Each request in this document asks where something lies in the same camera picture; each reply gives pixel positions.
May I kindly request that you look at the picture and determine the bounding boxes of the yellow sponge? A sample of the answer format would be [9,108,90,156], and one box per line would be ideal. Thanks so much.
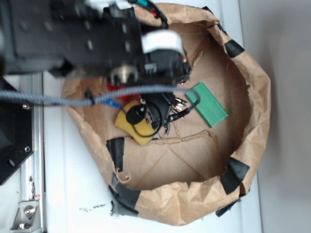
[115,100,155,146]

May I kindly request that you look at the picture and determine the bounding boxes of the brown paper bag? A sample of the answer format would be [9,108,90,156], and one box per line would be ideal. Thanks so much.
[67,3,271,226]

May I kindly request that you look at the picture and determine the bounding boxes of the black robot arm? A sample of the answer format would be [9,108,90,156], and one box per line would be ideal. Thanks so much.
[0,0,191,86]

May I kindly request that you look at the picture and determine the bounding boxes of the metal corner bracket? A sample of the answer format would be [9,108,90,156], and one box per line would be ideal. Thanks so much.
[10,200,41,233]

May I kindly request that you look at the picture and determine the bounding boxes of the grey braided cable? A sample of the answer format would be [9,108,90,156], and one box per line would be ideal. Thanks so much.
[0,86,202,119]

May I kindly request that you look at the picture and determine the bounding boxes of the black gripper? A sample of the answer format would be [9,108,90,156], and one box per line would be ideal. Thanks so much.
[49,0,191,86]

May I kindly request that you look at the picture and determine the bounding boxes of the aluminium extrusion rail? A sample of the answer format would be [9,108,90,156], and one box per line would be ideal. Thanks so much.
[18,72,48,233]

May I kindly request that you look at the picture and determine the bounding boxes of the silver keys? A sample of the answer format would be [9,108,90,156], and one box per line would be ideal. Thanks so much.
[168,98,191,121]

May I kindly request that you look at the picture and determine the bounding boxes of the green rectangular block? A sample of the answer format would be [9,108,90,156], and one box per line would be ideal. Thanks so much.
[192,82,229,128]

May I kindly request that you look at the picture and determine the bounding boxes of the red crumpled paper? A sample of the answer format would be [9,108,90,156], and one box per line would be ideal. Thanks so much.
[106,83,141,101]

